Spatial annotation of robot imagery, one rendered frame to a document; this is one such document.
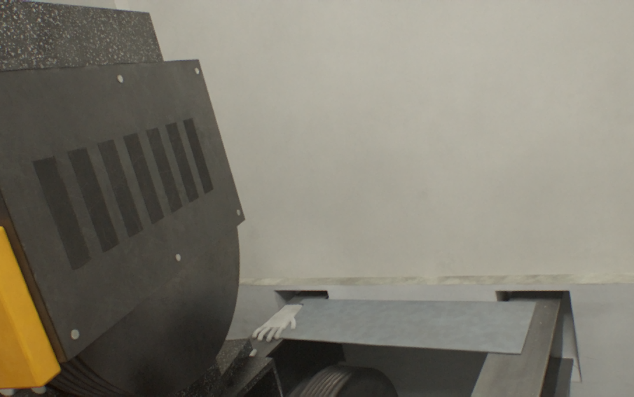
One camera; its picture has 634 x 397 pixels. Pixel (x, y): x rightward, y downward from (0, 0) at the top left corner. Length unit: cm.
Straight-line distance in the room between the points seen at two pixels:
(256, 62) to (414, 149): 61
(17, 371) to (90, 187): 21
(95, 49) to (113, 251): 39
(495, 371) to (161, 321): 84
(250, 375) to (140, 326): 46
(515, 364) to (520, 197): 47
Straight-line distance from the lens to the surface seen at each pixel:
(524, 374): 130
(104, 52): 94
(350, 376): 148
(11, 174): 56
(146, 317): 69
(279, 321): 175
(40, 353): 58
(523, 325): 147
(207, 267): 82
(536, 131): 147
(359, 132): 162
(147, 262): 69
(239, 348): 115
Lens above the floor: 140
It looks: 12 degrees down
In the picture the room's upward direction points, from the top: 15 degrees counter-clockwise
